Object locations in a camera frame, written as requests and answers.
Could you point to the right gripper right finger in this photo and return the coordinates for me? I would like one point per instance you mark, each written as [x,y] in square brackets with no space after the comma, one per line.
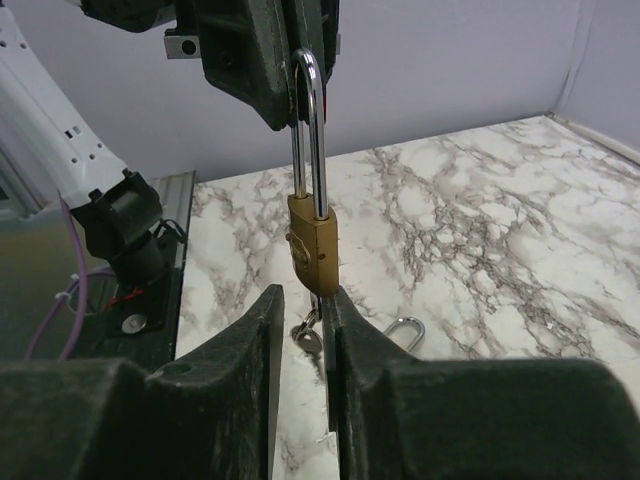
[399,417]

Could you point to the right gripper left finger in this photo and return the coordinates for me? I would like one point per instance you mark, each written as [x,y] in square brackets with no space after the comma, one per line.
[210,414]

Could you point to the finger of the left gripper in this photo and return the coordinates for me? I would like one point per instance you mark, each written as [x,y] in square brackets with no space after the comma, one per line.
[318,28]
[245,53]

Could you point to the keys of padlock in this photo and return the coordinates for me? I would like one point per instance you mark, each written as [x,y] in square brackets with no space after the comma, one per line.
[308,339]

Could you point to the small brass padlock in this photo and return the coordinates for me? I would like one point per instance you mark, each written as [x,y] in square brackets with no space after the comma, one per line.
[313,227]

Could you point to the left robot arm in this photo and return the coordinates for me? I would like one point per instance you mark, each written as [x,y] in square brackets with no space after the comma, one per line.
[72,155]

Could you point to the large brass padlock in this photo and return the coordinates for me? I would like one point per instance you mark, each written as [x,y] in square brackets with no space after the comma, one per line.
[407,332]

